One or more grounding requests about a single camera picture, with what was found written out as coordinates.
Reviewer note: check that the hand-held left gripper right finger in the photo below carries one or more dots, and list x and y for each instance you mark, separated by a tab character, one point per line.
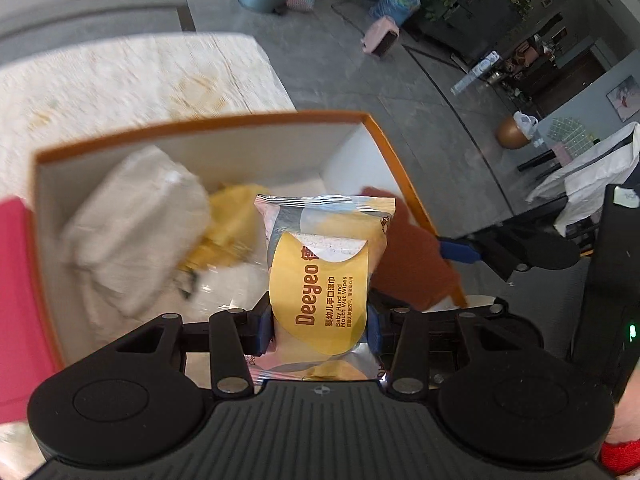
373	332

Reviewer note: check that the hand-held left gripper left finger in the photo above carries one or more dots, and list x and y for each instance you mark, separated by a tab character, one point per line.
263	331

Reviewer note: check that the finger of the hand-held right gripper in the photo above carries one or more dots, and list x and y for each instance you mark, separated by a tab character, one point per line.
460	251

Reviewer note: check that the brown sponge block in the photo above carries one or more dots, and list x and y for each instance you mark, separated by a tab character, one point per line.
415	255

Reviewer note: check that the silver yellow wet wipes packet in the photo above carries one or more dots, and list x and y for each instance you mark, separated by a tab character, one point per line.
320	280

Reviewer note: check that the yellow plastic-wrapped item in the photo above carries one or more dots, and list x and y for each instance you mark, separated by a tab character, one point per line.
230	230

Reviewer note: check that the orange cardboard box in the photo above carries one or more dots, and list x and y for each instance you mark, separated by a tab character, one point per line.
345	160

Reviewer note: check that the cream fabric pouch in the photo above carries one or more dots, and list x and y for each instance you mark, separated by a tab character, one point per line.
135	225

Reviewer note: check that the person's right forearm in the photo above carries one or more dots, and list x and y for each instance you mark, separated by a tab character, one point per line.
629	410

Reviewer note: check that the white jacket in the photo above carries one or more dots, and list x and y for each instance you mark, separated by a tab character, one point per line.
590	175

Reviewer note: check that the gold round vase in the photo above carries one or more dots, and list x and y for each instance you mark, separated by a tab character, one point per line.
510	132

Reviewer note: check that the red wristband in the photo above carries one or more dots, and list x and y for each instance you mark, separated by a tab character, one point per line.
622	457

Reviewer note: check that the white spray bottle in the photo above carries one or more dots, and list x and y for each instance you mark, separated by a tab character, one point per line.
475	72

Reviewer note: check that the small framed picture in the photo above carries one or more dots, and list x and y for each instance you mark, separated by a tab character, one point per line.
625	97

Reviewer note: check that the pink space heater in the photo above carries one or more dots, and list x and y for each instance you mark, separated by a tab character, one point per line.
379	37

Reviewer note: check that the dark sideboard cabinet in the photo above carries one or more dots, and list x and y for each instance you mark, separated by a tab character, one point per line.
480	20

